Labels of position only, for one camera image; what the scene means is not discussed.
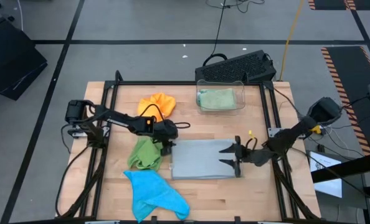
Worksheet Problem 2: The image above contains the white paper sheet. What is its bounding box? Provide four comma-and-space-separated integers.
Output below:
309, 150, 343, 199

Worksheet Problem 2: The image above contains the turquoise blue microfiber towel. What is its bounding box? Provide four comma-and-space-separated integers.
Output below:
123, 169, 191, 223

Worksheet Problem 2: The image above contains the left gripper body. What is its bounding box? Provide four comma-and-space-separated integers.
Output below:
153, 118, 179, 143

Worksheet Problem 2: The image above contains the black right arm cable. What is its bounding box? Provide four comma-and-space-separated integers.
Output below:
272, 86, 307, 121

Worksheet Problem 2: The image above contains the white floor cable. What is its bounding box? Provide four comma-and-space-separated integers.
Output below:
16, 0, 24, 32

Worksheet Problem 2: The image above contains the black metal beam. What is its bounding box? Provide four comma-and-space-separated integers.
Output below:
311, 151, 370, 184

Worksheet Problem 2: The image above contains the grey metal mounting plate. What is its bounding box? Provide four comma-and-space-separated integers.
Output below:
68, 126, 89, 138
267, 127, 307, 139

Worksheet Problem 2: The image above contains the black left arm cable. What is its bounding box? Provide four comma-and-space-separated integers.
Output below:
55, 124, 92, 218

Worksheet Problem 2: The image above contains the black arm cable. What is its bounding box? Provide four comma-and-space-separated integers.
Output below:
55, 124, 92, 218
272, 86, 307, 121

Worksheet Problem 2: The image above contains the black hanging cable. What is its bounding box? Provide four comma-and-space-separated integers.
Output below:
202, 0, 266, 67

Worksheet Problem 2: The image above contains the black hazard-striped floor mat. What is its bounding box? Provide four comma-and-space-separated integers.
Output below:
308, 0, 370, 11
321, 45, 370, 156

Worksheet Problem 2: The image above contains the orange microfiber towel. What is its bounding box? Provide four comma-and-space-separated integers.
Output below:
136, 92, 177, 123

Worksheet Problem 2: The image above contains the black metal table frame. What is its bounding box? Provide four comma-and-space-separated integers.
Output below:
55, 70, 322, 224

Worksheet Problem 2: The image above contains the clear plastic bin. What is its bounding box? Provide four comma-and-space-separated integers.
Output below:
196, 79, 246, 116

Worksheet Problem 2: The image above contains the large black equipment case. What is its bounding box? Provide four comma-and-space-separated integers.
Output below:
0, 17, 48, 101

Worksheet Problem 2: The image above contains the bright green microfiber towel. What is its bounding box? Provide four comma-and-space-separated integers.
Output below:
127, 136, 164, 172

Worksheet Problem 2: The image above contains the pale green microfiber towel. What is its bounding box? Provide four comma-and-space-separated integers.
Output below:
197, 88, 238, 112

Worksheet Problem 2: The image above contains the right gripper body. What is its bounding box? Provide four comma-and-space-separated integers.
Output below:
233, 135, 275, 179

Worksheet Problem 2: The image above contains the black perforated computer case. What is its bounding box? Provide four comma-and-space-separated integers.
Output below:
194, 49, 277, 83

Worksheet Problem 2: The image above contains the yellow hanging cable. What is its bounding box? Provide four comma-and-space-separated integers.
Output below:
278, 0, 306, 82

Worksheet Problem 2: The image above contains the grey waffle microfiber towel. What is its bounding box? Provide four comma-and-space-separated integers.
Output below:
170, 138, 241, 181

